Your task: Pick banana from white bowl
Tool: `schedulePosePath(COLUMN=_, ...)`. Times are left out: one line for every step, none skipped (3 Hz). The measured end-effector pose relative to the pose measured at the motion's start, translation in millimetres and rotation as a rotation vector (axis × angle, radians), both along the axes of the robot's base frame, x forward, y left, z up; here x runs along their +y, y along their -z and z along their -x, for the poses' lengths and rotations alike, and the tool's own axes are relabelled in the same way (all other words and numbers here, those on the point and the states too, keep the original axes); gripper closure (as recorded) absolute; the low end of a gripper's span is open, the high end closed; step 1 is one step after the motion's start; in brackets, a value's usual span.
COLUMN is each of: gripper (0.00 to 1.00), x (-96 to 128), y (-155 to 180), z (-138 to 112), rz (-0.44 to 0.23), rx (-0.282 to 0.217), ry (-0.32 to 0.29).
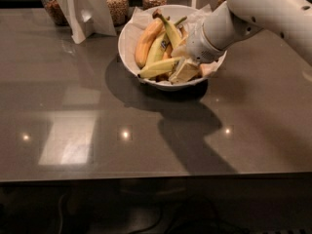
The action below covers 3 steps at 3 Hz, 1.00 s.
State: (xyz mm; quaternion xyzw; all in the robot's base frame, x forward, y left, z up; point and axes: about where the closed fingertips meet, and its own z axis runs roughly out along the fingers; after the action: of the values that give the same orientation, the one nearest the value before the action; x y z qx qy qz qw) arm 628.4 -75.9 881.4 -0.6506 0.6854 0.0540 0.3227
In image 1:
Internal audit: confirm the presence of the orange ripe banana left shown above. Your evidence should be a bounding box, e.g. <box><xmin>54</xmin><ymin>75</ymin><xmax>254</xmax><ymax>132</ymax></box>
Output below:
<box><xmin>135</xmin><ymin>17</ymin><xmax>164</xmax><ymax>68</ymax></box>

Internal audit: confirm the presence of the small orange banana underneath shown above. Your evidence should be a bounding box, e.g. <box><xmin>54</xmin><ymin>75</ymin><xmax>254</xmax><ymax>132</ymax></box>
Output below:
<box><xmin>155</xmin><ymin>42</ymin><xmax>176</xmax><ymax>83</ymax></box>

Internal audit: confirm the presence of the front lying yellow banana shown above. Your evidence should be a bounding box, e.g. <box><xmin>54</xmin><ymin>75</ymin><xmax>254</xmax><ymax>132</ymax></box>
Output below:
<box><xmin>137</xmin><ymin>57</ymin><xmax>182</xmax><ymax>79</ymax></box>

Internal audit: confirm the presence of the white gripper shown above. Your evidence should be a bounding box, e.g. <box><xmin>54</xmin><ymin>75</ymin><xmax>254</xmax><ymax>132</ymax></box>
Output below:
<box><xmin>169</xmin><ymin>22</ymin><xmax>225</xmax><ymax>84</ymax></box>

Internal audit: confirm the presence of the long yellow banana centre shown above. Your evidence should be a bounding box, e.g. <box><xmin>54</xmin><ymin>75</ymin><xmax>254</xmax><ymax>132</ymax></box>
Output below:
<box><xmin>158</xmin><ymin>15</ymin><xmax>182</xmax><ymax>49</ymax></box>

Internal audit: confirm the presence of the white paper sign stand left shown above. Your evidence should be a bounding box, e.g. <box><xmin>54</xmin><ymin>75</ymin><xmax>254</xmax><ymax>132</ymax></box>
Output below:
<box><xmin>57</xmin><ymin>0</ymin><xmax>116</xmax><ymax>44</ymax></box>

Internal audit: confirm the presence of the black cable under table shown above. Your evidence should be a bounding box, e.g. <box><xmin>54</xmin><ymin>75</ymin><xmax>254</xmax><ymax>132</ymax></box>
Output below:
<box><xmin>126</xmin><ymin>195</ymin><xmax>248</xmax><ymax>234</ymax></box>

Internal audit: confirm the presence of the white ceramic bowl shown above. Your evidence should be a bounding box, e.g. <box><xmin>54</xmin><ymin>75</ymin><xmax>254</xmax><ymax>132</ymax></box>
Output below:
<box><xmin>117</xmin><ymin>4</ymin><xmax>228</xmax><ymax>92</ymax></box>

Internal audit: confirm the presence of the white paper bowl liner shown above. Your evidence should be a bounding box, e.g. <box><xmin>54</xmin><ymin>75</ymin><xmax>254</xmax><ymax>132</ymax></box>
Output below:
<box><xmin>118</xmin><ymin>5</ymin><xmax>212</xmax><ymax>76</ymax></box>

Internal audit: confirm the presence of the orange banana right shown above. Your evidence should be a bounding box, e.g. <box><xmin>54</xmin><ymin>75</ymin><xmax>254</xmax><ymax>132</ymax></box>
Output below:
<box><xmin>179</xmin><ymin>26</ymin><xmax>188</xmax><ymax>46</ymax></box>

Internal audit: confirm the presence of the middle glass jar of grains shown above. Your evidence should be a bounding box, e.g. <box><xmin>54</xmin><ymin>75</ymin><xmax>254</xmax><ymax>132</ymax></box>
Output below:
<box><xmin>106</xmin><ymin>0</ymin><xmax>129</xmax><ymax>26</ymax></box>

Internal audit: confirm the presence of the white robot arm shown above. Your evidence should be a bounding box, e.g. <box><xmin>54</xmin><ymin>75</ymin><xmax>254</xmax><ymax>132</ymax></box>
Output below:
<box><xmin>173</xmin><ymin>0</ymin><xmax>312</xmax><ymax>65</ymax></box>

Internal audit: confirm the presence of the green-yellow banana with sticker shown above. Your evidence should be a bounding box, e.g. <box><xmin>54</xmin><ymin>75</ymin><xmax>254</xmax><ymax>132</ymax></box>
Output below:
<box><xmin>145</xmin><ymin>16</ymin><xmax>188</xmax><ymax>66</ymax></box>

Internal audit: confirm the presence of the left glass jar of nuts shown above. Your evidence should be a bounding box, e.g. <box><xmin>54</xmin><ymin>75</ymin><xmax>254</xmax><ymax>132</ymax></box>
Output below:
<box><xmin>41</xmin><ymin>0</ymin><xmax>68</xmax><ymax>26</ymax></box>

